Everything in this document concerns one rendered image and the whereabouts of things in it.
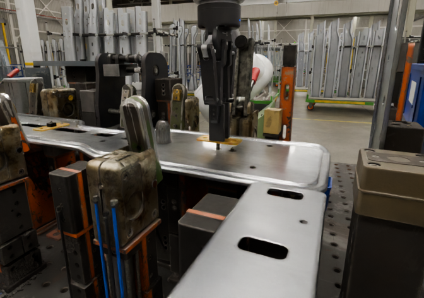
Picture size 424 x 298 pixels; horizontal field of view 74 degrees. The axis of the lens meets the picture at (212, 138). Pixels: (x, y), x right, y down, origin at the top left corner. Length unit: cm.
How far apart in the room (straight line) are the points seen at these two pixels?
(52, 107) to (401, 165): 92
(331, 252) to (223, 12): 62
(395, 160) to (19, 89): 106
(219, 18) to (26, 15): 422
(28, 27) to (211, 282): 448
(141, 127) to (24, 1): 430
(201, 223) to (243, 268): 11
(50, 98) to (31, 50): 359
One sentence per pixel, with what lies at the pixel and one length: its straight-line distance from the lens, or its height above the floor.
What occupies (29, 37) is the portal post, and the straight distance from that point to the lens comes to 461.
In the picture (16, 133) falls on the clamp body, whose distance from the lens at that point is 69.
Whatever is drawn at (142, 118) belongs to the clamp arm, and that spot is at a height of 109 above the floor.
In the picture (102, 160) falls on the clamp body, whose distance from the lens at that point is 38.
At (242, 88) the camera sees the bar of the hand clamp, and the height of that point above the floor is 110.
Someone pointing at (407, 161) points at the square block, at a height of 106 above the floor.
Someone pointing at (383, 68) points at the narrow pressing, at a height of 115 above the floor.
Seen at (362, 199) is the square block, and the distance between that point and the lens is 36.
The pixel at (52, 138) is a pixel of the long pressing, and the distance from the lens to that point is 72.
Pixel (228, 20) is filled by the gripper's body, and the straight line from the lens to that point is 50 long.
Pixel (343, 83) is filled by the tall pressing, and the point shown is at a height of 65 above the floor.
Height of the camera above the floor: 117
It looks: 15 degrees down
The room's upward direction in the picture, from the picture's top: straight up
